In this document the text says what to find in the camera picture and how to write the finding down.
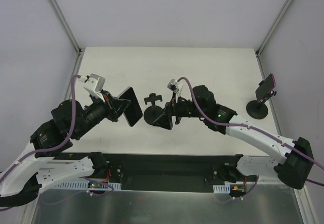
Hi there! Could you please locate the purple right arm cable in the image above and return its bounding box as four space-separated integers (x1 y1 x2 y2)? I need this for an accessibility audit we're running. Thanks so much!
177 76 324 203

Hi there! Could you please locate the right white cable duct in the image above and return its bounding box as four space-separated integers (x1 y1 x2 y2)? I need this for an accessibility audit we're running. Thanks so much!
213 184 231 194

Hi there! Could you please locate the left aluminium frame post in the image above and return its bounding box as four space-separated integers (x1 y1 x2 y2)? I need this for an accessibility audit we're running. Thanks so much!
37 0 84 55

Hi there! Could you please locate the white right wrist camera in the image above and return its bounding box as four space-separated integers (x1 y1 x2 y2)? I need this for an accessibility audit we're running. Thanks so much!
167 79 183 101

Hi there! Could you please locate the right aluminium frame post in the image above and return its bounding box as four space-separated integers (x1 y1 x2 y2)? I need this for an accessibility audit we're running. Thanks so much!
255 0 295 58

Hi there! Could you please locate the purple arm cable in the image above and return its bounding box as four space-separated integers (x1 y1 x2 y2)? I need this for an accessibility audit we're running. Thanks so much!
177 76 324 203
0 74 116 211

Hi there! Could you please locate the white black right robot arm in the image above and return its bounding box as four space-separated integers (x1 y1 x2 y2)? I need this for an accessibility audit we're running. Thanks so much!
148 85 313 190

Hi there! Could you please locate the black phone stand round base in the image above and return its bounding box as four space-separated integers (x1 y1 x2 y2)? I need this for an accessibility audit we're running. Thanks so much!
246 91 277 120

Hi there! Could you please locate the aluminium frame post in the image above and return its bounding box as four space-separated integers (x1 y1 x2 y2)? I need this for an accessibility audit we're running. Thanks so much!
255 0 295 58
37 0 84 55

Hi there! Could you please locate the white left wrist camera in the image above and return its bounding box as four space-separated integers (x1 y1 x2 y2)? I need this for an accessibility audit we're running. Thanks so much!
78 74 105 101

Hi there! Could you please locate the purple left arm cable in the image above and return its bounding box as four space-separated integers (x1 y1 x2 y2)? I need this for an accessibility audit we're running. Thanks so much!
0 74 116 211

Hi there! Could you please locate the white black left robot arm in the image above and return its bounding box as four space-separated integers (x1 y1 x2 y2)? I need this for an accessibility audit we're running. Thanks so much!
1 91 141 211

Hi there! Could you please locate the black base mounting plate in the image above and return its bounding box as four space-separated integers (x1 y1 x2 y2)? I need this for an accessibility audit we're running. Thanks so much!
87 152 257 193

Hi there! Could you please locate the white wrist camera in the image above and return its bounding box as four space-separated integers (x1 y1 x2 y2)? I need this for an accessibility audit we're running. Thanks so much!
167 79 183 101
78 74 105 101

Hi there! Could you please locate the left white cable duct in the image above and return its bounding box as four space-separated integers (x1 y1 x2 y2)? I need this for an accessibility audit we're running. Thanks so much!
52 180 111 191

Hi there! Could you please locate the white cable duct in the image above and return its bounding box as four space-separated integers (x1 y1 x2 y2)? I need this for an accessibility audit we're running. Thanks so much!
213 184 231 194
52 180 111 191

